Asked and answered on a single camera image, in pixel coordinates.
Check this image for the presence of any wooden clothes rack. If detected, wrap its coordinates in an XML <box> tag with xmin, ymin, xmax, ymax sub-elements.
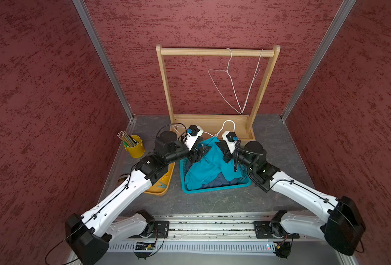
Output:
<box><xmin>156</xmin><ymin>44</ymin><xmax>280</xmax><ymax>144</ymax></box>

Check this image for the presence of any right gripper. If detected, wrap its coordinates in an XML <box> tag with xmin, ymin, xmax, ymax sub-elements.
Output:
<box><xmin>214</xmin><ymin>140</ymin><xmax>256</xmax><ymax>171</ymax></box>

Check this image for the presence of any right corner aluminium profile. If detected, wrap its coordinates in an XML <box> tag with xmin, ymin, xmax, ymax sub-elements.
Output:
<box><xmin>280</xmin><ymin>0</ymin><xmax>357</xmax><ymax>123</ymax></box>

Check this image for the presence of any aluminium rail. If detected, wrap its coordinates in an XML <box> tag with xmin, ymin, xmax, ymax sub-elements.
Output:
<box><xmin>77</xmin><ymin>211</ymin><xmax>347</xmax><ymax>256</ymax></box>

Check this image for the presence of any corner aluminium profile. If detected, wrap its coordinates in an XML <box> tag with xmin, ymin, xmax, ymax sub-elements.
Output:
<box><xmin>280</xmin><ymin>0</ymin><xmax>357</xmax><ymax>123</ymax></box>
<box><xmin>72</xmin><ymin>0</ymin><xmax>135</xmax><ymax>123</ymax></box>

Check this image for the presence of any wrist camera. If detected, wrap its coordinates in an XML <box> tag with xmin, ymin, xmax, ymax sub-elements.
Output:
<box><xmin>182</xmin><ymin>125</ymin><xmax>204</xmax><ymax>151</ymax></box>
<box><xmin>222</xmin><ymin>131</ymin><xmax>240</xmax><ymax>154</ymax></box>

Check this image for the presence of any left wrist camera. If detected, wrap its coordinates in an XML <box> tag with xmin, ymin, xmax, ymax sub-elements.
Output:
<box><xmin>182</xmin><ymin>125</ymin><xmax>204</xmax><ymax>151</ymax></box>

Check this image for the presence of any coloured pencils bunch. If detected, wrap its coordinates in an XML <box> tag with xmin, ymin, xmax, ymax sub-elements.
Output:
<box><xmin>117</xmin><ymin>131</ymin><xmax>138</xmax><ymax>148</ymax></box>

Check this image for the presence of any teal t-shirt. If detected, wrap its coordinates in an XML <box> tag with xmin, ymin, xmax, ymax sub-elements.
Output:
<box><xmin>183</xmin><ymin>138</ymin><xmax>244</xmax><ymax>193</ymax></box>

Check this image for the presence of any left corner aluminium profile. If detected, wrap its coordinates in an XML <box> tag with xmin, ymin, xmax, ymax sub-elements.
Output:
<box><xmin>72</xmin><ymin>0</ymin><xmax>135</xmax><ymax>123</ymax></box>

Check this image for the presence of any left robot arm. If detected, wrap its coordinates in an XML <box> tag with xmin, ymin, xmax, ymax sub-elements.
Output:
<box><xmin>65</xmin><ymin>125</ymin><xmax>211</xmax><ymax>265</ymax></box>

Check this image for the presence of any white wire hanger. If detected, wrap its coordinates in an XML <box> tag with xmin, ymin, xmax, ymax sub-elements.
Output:
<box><xmin>170</xmin><ymin>119</ymin><xmax>236</xmax><ymax>139</ymax></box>
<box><xmin>240</xmin><ymin>49</ymin><xmax>264</xmax><ymax>114</ymax></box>
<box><xmin>208</xmin><ymin>48</ymin><xmax>243</xmax><ymax>115</ymax></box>

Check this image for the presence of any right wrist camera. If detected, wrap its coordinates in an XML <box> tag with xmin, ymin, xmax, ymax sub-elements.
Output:
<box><xmin>222</xmin><ymin>131</ymin><xmax>240</xmax><ymax>154</ymax></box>

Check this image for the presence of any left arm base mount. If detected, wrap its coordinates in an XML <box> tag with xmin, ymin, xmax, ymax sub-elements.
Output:
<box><xmin>131</xmin><ymin>221</ymin><xmax>170</xmax><ymax>239</ymax></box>

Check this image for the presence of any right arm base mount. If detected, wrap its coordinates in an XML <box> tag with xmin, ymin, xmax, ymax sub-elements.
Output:
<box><xmin>254</xmin><ymin>221</ymin><xmax>300</xmax><ymax>241</ymax></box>

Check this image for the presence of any teal plastic basket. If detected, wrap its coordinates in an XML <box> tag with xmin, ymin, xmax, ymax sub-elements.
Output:
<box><xmin>179</xmin><ymin>155</ymin><xmax>252</xmax><ymax>194</ymax></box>

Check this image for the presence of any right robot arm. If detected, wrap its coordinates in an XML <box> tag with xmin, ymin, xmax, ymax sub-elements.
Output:
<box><xmin>216</xmin><ymin>140</ymin><xmax>366</xmax><ymax>256</ymax></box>

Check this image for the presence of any yellow tray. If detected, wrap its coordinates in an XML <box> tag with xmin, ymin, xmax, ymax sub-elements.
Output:
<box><xmin>144</xmin><ymin>163</ymin><xmax>175</xmax><ymax>196</ymax></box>

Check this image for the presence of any yellow pencil cup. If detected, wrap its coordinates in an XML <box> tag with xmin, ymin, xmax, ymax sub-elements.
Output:
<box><xmin>123</xmin><ymin>135</ymin><xmax>145</xmax><ymax>159</ymax></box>

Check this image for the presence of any grey-blue t-shirt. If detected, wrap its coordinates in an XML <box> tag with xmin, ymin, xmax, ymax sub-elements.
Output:
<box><xmin>201</xmin><ymin>173</ymin><xmax>248</xmax><ymax>189</ymax></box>

